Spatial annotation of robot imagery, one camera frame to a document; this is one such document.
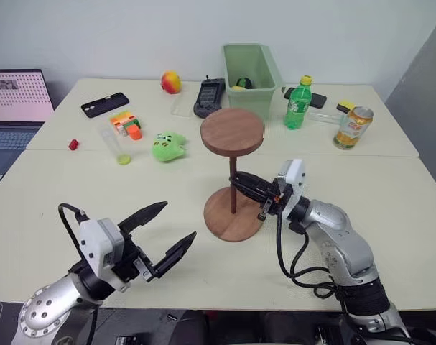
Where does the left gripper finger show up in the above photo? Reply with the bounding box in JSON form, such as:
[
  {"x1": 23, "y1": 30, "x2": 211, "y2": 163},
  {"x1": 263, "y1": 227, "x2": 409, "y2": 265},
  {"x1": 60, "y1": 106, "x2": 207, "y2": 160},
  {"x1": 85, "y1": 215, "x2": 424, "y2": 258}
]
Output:
[
  {"x1": 117, "y1": 201, "x2": 169, "y2": 236},
  {"x1": 153, "y1": 231, "x2": 198, "y2": 279}
]

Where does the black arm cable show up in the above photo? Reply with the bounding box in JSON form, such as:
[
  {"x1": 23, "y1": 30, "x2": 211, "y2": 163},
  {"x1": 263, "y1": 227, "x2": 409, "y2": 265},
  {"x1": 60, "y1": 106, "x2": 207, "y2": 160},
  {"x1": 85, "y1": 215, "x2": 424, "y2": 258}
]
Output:
[
  {"x1": 57, "y1": 203, "x2": 90, "y2": 267},
  {"x1": 274, "y1": 211, "x2": 351, "y2": 300}
]

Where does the black smartphone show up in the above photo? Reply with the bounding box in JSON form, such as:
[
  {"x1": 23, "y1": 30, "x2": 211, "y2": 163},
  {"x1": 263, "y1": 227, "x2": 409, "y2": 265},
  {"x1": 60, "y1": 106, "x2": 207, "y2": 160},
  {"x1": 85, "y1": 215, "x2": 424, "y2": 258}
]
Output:
[{"x1": 284, "y1": 86, "x2": 328, "y2": 109}]

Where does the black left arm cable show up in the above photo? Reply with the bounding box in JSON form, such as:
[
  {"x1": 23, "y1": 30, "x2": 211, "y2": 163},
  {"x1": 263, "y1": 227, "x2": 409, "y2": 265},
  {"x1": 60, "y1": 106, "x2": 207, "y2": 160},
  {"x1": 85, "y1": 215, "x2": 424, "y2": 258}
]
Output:
[{"x1": 57, "y1": 203, "x2": 90, "y2": 267}]

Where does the colourful toy block stack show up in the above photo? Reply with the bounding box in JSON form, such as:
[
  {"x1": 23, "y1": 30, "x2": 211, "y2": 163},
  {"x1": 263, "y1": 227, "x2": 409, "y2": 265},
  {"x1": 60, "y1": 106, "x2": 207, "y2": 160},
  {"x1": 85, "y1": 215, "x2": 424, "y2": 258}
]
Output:
[{"x1": 109, "y1": 110, "x2": 138, "y2": 137}]

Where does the green plush toy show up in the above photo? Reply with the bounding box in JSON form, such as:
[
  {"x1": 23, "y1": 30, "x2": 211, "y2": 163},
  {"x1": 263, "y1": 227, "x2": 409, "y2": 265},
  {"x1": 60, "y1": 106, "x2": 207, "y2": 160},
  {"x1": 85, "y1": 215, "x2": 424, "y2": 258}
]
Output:
[{"x1": 152, "y1": 131, "x2": 189, "y2": 164}]

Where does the black handheld scanner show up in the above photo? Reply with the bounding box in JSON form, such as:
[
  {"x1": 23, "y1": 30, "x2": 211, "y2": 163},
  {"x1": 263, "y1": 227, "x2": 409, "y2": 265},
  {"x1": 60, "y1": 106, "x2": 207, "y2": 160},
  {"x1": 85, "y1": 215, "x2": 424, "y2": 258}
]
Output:
[{"x1": 193, "y1": 75, "x2": 226, "y2": 120}]

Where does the yellow drink can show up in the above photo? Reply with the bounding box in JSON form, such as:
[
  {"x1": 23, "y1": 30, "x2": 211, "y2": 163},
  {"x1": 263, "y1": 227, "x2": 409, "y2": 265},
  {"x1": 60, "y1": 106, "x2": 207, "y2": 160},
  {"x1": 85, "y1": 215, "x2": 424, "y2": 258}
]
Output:
[{"x1": 333, "y1": 105, "x2": 375, "y2": 151}]

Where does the black phone case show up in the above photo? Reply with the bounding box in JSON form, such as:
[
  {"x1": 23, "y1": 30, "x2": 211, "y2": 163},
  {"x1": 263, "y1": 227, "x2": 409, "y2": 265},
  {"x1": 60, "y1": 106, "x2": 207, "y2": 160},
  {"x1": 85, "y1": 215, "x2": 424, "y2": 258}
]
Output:
[{"x1": 80, "y1": 92, "x2": 130, "y2": 119}]

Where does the orange and green toy block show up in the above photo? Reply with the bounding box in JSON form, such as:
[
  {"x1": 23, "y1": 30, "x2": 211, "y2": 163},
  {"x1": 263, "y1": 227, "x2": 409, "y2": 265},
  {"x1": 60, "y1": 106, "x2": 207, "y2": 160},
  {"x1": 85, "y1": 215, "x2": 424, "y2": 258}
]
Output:
[{"x1": 125, "y1": 120, "x2": 145, "y2": 142}]

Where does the wooden pole with round top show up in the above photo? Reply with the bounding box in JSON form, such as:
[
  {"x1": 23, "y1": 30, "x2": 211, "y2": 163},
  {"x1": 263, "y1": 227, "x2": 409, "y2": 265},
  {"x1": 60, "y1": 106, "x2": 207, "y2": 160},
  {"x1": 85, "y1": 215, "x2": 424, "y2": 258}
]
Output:
[{"x1": 200, "y1": 108, "x2": 266, "y2": 216}]

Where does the red and yellow fruit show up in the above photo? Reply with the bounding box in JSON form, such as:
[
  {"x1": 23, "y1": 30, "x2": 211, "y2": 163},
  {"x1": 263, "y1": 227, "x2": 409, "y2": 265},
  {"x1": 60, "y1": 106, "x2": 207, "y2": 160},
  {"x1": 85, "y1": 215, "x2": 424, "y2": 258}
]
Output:
[{"x1": 160, "y1": 70, "x2": 183, "y2": 95}]

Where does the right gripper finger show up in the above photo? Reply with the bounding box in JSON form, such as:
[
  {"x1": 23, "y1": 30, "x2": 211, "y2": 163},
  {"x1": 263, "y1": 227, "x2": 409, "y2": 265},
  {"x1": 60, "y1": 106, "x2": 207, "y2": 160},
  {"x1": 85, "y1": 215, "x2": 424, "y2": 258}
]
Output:
[
  {"x1": 228, "y1": 178, "x2": 273, "y2": 210},
  {"x1": 234, "y1": 171, "x2": 277, "y2": 192}
]

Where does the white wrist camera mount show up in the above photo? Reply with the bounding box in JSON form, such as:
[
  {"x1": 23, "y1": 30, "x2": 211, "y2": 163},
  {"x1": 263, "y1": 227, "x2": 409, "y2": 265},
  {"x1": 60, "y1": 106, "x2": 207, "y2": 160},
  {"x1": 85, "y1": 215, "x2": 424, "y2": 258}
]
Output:
[
  {"x1": 276, "y1": 158, "x2": 307, "y2": 217},
  {"x1": 78, "y1": 217, "x2": 129, "y2": 293}
]

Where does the green soda bottle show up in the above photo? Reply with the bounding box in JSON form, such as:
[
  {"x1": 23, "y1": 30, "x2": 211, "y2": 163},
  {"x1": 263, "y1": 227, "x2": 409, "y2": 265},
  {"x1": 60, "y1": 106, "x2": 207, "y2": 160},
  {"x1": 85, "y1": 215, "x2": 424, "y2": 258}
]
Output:
[{"x1": 283, "y1": 75, "x2": 314, "y2": 131}]

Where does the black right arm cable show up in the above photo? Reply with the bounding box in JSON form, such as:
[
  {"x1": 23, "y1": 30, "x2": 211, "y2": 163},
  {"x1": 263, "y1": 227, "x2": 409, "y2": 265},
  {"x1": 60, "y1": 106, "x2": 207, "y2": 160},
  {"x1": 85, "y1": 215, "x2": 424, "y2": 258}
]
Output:
[{"x1": 274, "y1": 211, "x2": 351, "y2": 300}]

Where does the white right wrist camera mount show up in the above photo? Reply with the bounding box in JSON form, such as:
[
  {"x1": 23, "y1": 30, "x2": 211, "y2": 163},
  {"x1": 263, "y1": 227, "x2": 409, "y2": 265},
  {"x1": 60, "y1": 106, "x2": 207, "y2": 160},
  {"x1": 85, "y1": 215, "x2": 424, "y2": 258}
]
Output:
[{"x1": 276, "y1": 158, "x2": 307, "y2": 217}]

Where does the light green plastic bin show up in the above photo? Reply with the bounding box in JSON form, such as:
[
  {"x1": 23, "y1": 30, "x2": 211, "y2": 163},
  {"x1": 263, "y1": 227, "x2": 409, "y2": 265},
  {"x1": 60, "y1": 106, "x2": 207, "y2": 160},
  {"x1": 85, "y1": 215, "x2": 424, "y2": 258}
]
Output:
[{"x1": 222, "y1": 43, "x2": 284, "y2": 119}]

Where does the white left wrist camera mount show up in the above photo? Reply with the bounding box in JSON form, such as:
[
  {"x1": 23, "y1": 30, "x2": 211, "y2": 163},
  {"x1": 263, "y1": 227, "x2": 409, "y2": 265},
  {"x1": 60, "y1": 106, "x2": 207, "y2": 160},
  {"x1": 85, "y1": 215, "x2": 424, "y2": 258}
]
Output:
[{"x1": 78, "y1": 217, "x2": 129, "y2": 293}]

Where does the clear tube with green cap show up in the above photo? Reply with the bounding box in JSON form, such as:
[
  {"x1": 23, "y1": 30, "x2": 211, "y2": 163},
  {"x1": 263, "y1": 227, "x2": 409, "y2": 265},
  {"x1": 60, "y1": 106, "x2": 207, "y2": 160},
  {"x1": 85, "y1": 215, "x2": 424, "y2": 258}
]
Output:
[{"x1": 100, "y1": 126, "x2": 133, "y2": 166}]

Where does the grey laptop with pink screen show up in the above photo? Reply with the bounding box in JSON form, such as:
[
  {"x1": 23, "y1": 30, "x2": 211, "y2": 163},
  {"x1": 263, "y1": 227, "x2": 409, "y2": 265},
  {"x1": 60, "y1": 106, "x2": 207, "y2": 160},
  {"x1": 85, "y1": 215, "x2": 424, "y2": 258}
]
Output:
[{"x1": 0, "y1": 68, "x2": 56, "y2": 198}]

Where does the grey partition panel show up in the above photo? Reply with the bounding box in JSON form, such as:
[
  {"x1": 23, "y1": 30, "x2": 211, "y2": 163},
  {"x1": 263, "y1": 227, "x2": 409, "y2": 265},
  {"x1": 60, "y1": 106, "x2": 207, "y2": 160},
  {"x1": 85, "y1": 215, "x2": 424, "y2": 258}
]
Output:
[{"x1": 384, "y1": 17, "x2": 436, "y2": 199}]

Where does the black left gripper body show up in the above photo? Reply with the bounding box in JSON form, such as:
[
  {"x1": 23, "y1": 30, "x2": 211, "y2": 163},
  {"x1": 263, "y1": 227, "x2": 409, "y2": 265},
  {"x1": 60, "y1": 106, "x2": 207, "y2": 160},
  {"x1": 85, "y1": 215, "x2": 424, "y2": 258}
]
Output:
[{"x1": 111, "y1": 226, "x2": 161, "y2": 285}]

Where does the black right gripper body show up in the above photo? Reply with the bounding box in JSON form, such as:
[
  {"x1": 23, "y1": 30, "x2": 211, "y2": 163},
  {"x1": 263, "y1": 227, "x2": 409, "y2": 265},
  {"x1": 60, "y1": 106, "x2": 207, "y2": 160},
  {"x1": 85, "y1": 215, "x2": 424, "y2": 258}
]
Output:
[{"x1": 256, "y1": 178, "x2": 289, "y2": 222}]

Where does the round wooden base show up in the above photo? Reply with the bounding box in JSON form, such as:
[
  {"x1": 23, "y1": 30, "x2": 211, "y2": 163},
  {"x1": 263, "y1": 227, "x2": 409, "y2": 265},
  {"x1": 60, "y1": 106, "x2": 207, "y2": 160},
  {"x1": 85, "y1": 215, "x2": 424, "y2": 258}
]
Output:
[{"x1": 203, "y1": 186, "x2": 265, "y2": 243}]

